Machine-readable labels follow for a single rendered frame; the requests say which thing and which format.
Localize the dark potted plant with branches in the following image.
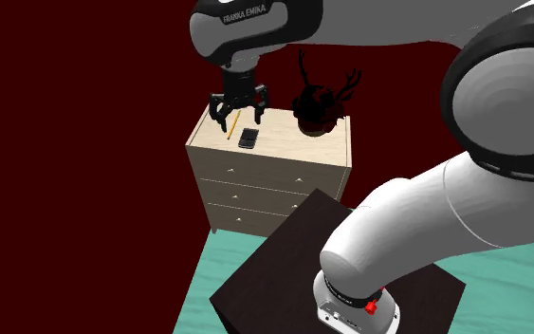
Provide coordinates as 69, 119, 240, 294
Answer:
291, 48, 363, 139

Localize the black phone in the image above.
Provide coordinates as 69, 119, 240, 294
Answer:
237, 127, 261, 150

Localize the yellow pencil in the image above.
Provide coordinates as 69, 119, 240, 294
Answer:
226, 109, 243, 141

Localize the dark robot stand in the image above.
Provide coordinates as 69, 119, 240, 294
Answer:
209, 187, 468, 334

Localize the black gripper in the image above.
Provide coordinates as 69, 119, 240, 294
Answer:
209, 68, 271, 135

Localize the light wooden chest of drawers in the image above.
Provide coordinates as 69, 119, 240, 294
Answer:
184, 104, 354, 238

